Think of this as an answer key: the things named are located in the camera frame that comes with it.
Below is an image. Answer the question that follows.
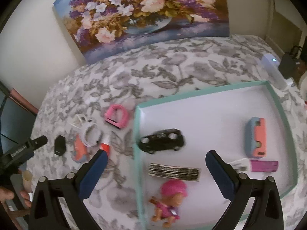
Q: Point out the pink smart band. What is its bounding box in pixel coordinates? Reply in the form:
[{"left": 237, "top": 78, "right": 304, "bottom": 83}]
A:
[{"left": 104, "top": 104, "right": 129, "bottom": 129}]

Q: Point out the black power adapter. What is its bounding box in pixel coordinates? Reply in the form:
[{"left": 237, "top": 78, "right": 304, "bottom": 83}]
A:
[{"left": 278, "top": 45, "right": 302, "bottom": 80}]

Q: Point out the black charger cube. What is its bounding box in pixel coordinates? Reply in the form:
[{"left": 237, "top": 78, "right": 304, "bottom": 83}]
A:
[{"left": 54, "top": 135, "right": 66, "bottom": 156}]

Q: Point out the beige tape roll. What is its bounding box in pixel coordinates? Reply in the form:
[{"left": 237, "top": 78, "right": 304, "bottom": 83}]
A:
[{"left": 22, "top": 170, "right": 33, "bottom": 193}]

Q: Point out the white power strip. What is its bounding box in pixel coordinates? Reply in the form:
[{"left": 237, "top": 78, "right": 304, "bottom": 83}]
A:
[{"left": 261, "top": 53, "right": 294, "bottom": 90}]

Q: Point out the orange blue case in box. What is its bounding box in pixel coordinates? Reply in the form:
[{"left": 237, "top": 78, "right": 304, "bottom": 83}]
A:
[{"left": 245, "top": 117, "right": 267, "bottom": 158}]

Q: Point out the white round strap device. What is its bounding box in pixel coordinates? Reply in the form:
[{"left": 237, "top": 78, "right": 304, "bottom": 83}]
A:
[{"left": 80, "top": 122, "right": 102, "bottom": 147}]

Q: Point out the pink wooden frame edge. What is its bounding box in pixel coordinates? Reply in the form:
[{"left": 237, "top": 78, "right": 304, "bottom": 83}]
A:
[{"left": 10, "top": 89, "right": 39, "bottom": 114}]

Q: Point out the white plug adapter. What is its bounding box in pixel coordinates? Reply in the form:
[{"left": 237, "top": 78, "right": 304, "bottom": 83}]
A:
[{"left": 229, "top": 158, "right": 251, "bottom": 173}]

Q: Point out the gold black patterned lighter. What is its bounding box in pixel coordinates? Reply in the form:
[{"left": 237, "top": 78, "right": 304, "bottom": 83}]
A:
[{"left": 148, "top": 163, "right": 201, "bottom": 182}]

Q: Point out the orange blue case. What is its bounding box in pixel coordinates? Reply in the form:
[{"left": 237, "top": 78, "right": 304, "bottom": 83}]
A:
[
  {"left": 72, "top": 135, "right": 88, "bottom": 163},
  {"left": 245, "top": 117, "right": 267, "bottom": 158}
]

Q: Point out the floral canvas painting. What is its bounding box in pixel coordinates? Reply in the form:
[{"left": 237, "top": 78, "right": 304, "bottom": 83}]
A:
[{"left": 54, "top": 0, "right": 229, "bottom": 64}]

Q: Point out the white triangular clip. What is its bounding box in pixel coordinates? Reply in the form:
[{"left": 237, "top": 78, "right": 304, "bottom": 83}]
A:
[{"left": 70, "top": 114, "right": 92, "bottom": 129}]

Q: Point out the left hand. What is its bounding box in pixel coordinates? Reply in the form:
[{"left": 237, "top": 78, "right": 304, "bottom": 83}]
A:
[{"left": 1, "top": 186, "right": 32, "bottom": 219}]

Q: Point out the pink haired doll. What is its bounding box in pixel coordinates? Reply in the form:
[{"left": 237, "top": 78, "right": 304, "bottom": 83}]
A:
[{"left": 149, "top": 179, "right": 187, "bottom": 228}]

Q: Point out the purple translucent lighter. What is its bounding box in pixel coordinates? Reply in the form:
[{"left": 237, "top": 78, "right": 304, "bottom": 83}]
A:
[{"left": 250, "top": 160, "right": 278, "bottom": 172}]

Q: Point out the black toy car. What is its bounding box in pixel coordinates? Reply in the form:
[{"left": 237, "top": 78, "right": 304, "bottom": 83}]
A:
[{"left": 137, "top": 128, "right": 185, "bottom": 154}]

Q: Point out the red white glue bottle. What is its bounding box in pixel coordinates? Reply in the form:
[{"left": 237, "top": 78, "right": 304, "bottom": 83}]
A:
[{"left": 100, "top": 134, "right": 111, "bottom": 157}]

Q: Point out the teal white box tray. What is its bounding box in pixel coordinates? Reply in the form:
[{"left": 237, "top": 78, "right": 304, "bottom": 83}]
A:
[{"left": 133, "top": 81, "right": 298, "bottom": 229}]

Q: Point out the grey floral tablecloth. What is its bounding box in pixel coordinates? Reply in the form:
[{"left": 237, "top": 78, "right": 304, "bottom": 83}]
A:
[{"left": 26, "top": 34, "right": 307, "bottom": 230}]

